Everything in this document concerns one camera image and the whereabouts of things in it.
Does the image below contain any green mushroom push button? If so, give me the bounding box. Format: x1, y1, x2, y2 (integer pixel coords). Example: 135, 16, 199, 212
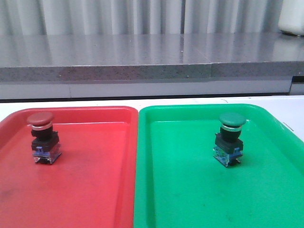
213, 112, 246, 167

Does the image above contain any red mushroom push button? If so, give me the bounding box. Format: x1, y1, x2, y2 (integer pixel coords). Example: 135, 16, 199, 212
27, 112, 61, 164

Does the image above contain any grey stone platform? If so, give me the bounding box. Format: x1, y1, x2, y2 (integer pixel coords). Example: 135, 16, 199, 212
0, 33, 304, 100

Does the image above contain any green plastic tray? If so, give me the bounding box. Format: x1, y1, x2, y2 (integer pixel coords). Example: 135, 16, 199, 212
134, 104, 304, 228

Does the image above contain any red plastic tray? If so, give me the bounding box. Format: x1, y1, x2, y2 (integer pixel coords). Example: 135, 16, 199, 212
0, 106, 138, 228

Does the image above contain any white container in background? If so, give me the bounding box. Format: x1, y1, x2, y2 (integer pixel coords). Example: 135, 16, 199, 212
278, 0, 304, 36

